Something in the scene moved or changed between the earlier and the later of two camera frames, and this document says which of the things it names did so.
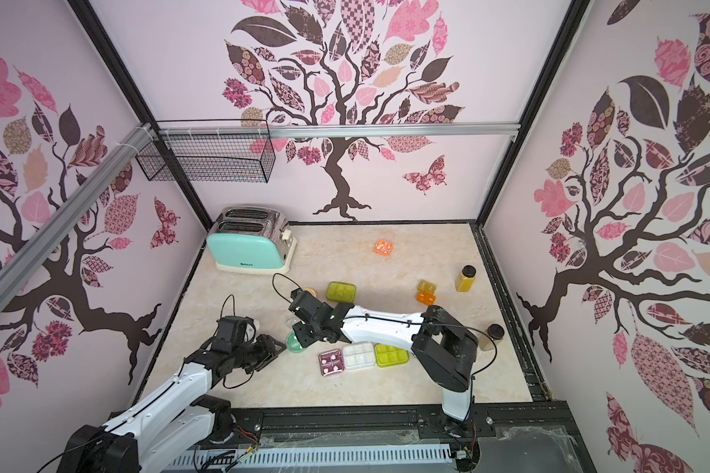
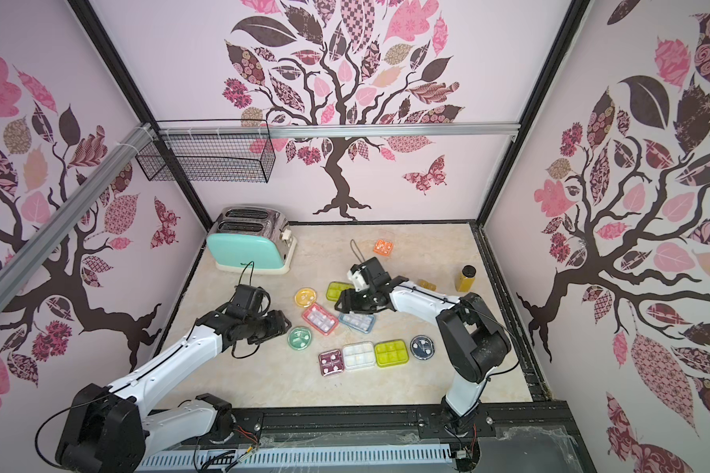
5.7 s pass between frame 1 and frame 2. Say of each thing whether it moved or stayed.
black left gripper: moved
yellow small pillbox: stayed
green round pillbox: stayed
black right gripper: moved
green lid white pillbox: stayed
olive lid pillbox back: stayed
